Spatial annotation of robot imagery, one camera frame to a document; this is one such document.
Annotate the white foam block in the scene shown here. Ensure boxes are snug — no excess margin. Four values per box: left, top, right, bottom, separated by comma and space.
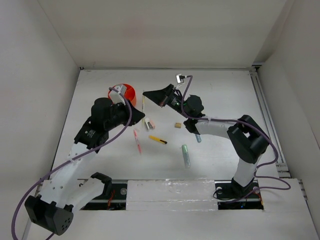
126, 179, 218, 212

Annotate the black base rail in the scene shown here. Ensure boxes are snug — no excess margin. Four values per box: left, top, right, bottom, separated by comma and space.
81, 179, 128, 211

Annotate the pink highlighter pen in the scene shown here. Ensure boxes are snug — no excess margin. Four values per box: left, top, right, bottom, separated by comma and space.
133, 129, 142, 155

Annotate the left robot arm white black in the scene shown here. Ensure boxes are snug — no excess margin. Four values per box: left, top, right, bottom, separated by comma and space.
24, 97, 145, 236

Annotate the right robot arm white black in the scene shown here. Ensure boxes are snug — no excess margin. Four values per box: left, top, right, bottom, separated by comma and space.
142, 84, 269, 199

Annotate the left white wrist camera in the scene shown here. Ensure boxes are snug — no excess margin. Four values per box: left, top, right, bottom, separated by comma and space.
108, 84, 127, 105

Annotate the orange round divided container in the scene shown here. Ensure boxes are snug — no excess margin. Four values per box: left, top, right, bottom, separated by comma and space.
107, 83, 137, 107

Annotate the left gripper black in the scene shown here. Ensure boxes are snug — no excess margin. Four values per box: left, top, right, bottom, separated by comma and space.
104, 98, 144, 131

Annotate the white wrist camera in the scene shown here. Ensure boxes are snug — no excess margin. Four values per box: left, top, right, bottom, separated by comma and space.
175, 73, 187, 85
108, 84, 127, 105

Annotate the small tan eraser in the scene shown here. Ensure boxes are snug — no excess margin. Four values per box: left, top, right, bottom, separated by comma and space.
174, 122, 182, 129

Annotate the pink white mini stapler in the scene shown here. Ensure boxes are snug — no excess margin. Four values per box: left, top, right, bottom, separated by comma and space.
144, 117, 156, 131

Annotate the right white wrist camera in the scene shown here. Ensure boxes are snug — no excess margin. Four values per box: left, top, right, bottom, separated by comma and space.
175, 73, 187, 85

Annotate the blue pen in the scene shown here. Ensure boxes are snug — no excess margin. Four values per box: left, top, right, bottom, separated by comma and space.
195, 134, 202, 143

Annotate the yellow utility knife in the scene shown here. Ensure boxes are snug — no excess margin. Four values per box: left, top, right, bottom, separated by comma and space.
148, 135, 168, 145

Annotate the yellow highlighter pen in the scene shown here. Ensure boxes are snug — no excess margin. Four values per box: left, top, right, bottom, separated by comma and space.
141, 95, 145, 126

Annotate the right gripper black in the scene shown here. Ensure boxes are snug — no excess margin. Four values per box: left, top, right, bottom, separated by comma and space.
143, 84, 191, 119

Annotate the green capped marker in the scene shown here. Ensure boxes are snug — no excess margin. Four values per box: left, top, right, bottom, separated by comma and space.
181, 144, 191, 169

